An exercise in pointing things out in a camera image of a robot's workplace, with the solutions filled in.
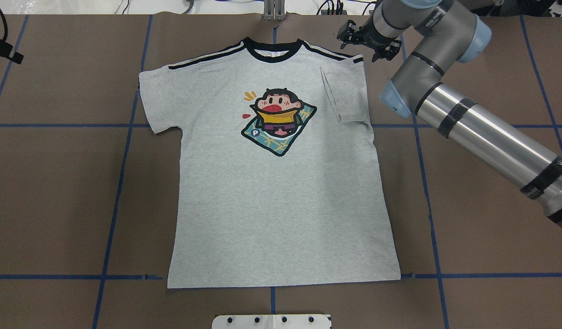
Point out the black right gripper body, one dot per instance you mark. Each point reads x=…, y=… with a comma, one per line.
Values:
x=368, y=35

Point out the grey cartoon print t-shirt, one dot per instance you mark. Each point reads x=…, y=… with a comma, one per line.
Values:
x=280, y=182

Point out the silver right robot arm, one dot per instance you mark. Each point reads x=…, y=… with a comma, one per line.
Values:
x=452, y=33

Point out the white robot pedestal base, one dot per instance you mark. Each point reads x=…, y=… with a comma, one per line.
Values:
x=273, y=321

